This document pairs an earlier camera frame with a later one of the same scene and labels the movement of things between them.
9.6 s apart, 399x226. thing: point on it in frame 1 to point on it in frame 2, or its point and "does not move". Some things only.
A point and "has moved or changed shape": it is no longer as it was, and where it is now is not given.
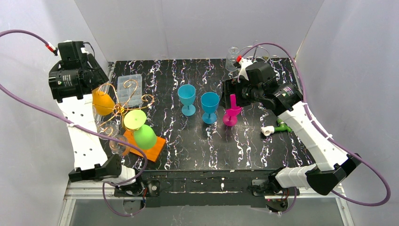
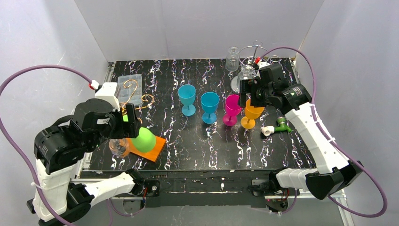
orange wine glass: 103,104 has moved or changed shape
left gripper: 94,74 to 131,121
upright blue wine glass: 187,93 does not move
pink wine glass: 230,118 does not move
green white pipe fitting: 267,130 does not move
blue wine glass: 210,102 does not move
